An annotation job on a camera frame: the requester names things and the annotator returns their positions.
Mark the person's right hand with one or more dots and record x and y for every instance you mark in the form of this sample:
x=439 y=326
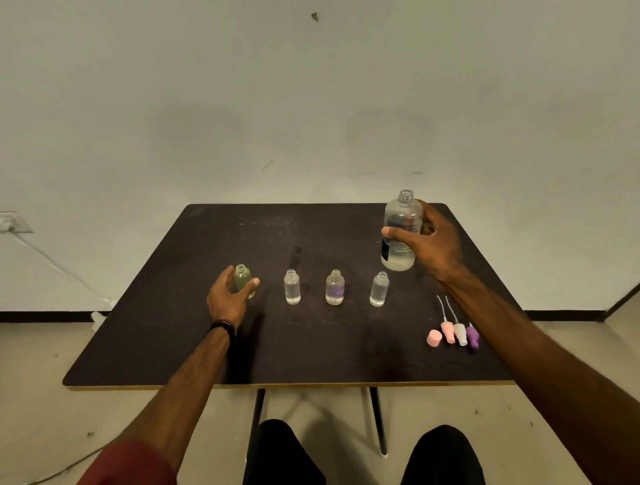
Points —
x=440 y=250

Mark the person's left hand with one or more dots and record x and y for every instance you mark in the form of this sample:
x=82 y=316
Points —
x=224 y=302

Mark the person's left thumb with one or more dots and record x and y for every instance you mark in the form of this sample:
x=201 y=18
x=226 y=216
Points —
x=250 y=289

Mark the person's right thumb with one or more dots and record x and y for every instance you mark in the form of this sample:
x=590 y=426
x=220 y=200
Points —
x=402 y=235

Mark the small green glass bottle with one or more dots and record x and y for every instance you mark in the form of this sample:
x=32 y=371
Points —
x=243 y=278

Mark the large clear plastic bottle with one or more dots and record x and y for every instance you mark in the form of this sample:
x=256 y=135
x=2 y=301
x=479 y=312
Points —
x=402 y=215

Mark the person's right forearm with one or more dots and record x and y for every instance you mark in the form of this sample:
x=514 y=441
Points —
x=540 y=364

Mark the person's left forearm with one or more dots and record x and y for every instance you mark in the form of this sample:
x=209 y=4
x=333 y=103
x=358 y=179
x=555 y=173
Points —
x=185 y=389

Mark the small clear glass bottle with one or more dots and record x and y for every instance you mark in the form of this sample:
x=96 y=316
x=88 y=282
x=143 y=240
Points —
x=379 y=292
x=292 y=290

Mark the black wristband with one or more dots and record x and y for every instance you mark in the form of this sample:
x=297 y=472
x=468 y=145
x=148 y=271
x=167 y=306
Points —
x=223 y=326

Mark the small purple glass bottle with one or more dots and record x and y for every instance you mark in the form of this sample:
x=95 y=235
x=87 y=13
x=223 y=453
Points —
x=335 y=291

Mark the pink spray pump with tube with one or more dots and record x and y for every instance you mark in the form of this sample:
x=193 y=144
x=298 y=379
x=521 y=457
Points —
x=448 y=333

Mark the pink round cap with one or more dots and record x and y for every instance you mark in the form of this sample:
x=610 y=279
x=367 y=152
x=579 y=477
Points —
x=434 y=339

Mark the white spray pump with tube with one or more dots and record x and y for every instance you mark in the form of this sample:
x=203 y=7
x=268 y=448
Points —
x=460 y=335

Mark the purple spray pump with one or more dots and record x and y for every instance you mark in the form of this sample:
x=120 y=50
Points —
x=473 y=338

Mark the black table leg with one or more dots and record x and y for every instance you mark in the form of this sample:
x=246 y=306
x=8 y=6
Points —
x=257 y=414
x=378 y=419

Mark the white plug adapter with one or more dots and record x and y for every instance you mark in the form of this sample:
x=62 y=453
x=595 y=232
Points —
x=98 y=321

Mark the person's left leg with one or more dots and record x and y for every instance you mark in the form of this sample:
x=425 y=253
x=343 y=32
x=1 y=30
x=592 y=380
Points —
x=280 y=457

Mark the person's leg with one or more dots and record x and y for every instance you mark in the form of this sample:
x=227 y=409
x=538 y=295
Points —
x=442 y=457
x=280 y=457

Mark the black baseboard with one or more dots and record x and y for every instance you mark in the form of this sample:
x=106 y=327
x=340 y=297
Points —
x=45 y=317

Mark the red sleeve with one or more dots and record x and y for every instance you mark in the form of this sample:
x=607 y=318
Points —
x=132 y=467

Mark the person's right leg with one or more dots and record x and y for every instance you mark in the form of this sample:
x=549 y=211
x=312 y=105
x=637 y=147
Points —
x=442 y=457

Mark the white wall outlet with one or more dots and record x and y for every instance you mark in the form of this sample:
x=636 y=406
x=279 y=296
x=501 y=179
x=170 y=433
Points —
x=12 y=223

